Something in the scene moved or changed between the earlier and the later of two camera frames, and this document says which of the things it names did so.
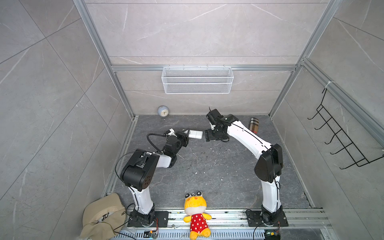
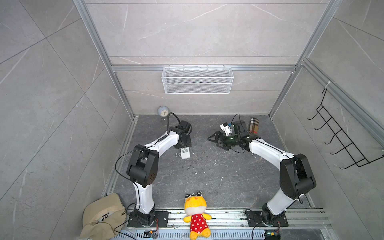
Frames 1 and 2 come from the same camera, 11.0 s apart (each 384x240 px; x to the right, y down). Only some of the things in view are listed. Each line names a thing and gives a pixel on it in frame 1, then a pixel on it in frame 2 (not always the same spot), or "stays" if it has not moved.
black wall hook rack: (359, 158) stays
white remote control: (195, 134) -> (185, 152)
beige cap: (103, 218) stays
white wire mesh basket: (197, 80) stays
